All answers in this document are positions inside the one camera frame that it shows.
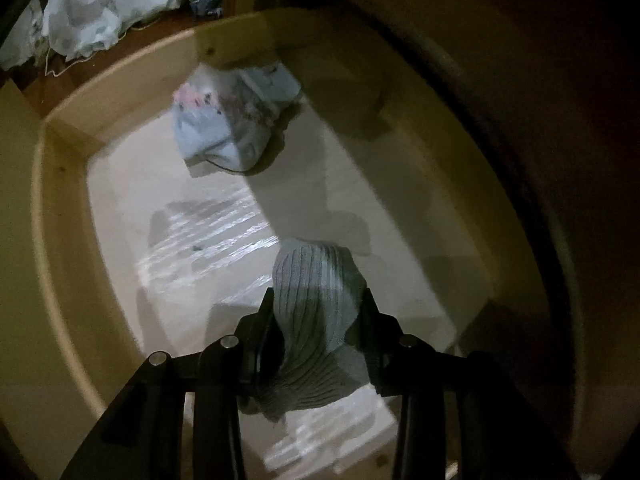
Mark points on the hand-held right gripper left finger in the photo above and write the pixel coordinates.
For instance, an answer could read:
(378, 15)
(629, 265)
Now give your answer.
(265, 322)

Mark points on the floral print underwear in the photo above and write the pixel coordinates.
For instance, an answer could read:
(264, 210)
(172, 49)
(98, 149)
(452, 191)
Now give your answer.
(220, 125)

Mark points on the grey ribbed underwear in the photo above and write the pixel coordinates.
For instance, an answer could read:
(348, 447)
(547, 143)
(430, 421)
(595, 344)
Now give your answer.
(310, 320)

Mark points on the pile of white clothes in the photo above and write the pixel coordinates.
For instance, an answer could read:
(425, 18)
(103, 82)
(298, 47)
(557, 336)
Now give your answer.
(85, 15)

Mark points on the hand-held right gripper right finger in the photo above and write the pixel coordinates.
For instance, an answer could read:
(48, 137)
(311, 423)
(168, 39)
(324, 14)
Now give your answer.
(371, 332)

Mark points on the wooden drawer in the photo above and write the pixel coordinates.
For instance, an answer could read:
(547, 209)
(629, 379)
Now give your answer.
(125, 85)

